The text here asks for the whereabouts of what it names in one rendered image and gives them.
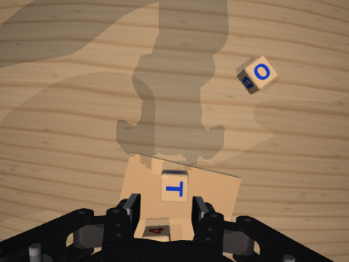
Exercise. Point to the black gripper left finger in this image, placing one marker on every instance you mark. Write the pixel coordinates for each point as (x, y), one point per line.
(47, 242)

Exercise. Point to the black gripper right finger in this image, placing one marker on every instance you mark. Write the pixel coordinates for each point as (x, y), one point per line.
(238, 239)

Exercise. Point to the wooden letter block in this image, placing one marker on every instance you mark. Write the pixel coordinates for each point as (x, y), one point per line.
(257, 75)
(174, 186)
(159, 233)

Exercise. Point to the peach flat mat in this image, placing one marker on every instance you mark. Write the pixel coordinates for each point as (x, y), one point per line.
(143, 176)

